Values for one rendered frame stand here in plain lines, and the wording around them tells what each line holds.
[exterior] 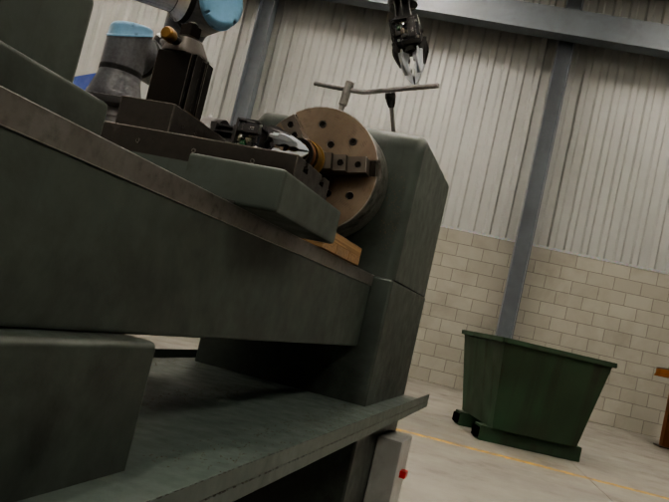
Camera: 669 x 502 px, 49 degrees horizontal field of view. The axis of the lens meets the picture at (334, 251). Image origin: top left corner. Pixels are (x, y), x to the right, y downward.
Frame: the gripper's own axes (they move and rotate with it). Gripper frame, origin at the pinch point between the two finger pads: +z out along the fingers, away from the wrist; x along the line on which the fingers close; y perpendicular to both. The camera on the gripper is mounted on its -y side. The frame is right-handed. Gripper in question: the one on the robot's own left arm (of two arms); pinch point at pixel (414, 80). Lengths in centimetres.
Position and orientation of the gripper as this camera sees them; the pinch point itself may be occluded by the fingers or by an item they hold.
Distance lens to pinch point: 190.3
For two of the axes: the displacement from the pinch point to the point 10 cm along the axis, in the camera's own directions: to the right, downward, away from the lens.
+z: 1.1, 9.8, -1.7
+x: 9.6, -1.5, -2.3
